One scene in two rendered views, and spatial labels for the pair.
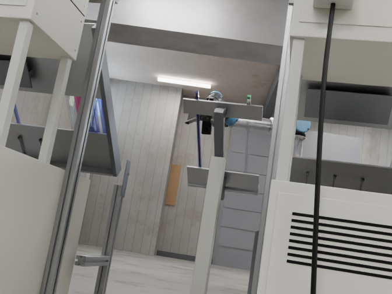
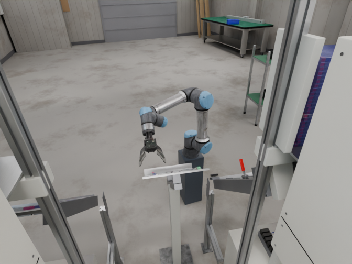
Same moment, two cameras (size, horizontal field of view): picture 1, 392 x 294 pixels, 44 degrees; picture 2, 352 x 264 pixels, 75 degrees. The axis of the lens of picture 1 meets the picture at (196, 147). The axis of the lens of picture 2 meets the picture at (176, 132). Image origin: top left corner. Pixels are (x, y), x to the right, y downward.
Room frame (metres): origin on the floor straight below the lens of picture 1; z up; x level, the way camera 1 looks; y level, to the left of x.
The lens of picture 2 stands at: (1.15, 0.23, 1.81)
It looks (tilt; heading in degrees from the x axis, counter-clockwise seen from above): 32 degrees down; 339
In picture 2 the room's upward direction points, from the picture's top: 2 degrees counter-clockwise
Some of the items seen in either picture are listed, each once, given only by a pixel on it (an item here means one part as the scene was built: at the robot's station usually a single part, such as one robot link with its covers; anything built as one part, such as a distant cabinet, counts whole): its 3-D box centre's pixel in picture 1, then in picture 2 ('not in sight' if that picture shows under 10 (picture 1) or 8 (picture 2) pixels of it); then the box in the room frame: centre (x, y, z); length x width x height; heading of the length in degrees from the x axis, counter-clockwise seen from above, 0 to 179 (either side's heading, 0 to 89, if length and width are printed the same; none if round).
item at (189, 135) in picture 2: not in sight; (191, 138); (2.64, -0.49, 0.72); 0.13 x 0.12 x 0.14; 18
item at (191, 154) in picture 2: not in sight; (190, 149); (2.65, -0.49, 0.60); 0.15 x 0.15 x 0.10
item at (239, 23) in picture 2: not in sight; (230, 32); (8.25, -4.63, 0.51); 2.87 x 1.11 x 1.02; 177
